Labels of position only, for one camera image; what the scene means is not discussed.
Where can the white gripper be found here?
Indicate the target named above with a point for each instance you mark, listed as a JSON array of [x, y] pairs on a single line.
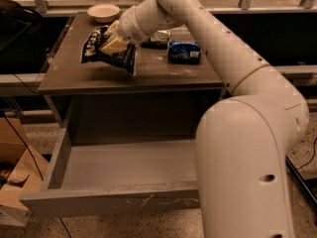
[[128, 26]]

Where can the blue Kettle chip bag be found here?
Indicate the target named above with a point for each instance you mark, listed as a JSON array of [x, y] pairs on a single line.
[[92, 52]]

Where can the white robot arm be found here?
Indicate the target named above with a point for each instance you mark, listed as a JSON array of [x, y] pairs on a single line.
[[242, 141]]

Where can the blue snack bag on counter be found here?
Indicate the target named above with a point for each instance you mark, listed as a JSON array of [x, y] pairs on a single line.
[[183, 52]]

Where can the grey cabinet counter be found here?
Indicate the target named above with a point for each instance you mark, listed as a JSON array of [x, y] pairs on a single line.
[[99, 76]]

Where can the black bag on left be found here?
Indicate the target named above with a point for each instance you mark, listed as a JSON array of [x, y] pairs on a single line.
[[16, 20]]

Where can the open grey top drawer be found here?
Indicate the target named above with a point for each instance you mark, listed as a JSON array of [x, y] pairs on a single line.
[[123, 153]]

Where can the white bowl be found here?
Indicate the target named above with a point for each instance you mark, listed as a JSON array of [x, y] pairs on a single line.
[[103, 13]]

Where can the brown cardboard box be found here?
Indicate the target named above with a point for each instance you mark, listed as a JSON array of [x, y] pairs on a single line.
[[22, 171]]

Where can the black stand base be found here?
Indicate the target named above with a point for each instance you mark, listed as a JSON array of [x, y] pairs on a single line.
[[308, 187]]

